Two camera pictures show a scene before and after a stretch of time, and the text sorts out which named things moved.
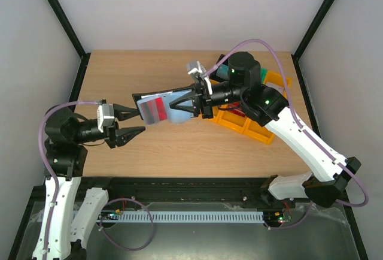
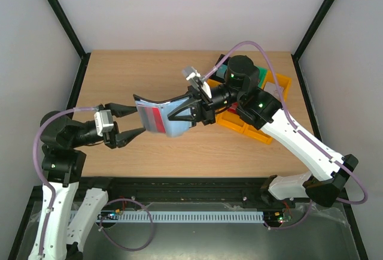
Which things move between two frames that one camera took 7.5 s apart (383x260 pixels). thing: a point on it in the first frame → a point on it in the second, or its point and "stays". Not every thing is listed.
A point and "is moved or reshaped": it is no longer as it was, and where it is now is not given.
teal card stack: x=223 y=72 stays
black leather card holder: x=146 y=102 is moved or reshaped
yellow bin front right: x=256 y=130 stays
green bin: x=263 y=72 stays
